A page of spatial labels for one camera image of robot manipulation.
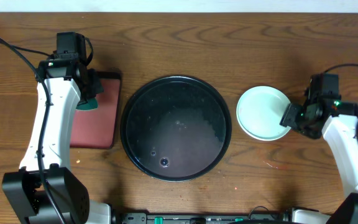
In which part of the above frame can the green yellow sponge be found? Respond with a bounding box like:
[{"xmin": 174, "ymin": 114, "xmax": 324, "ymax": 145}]
[{"xmin": 76, "ymin": 98, "xmax": 98, "ymax": 111}]

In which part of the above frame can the light blue plate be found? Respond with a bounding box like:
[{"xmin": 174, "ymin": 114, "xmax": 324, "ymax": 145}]
[{"xmin": 236, "ymin": 86, "xmax": 290, "ymax": 141}]

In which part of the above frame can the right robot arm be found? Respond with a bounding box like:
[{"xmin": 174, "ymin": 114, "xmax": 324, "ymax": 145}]
[{"xmin": 280, "ymin": 73, "xmax": 358, "ymax": 223}]

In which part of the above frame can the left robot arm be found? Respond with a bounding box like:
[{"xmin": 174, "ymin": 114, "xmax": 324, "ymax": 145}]
[{"xmin": 0, "ymin": 32, "xmax": 116, "ymax": 223}]

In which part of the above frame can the rectangular black tray red liquid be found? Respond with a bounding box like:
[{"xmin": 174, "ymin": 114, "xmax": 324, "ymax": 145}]
[{"xmin": 70, "ymin": 71, "xmax": 122, "ymax": 149}]

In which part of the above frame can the round black tray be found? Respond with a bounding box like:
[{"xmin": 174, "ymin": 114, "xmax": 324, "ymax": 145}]
[{"xmin": 120, "ymin": 75, "xmax": 232, "ymax": 182}]

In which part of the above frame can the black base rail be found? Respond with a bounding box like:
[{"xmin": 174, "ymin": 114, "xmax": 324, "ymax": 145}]
[{"xmin": 117, "ymin": 206, "xmax": 293, "ymax": 224}]

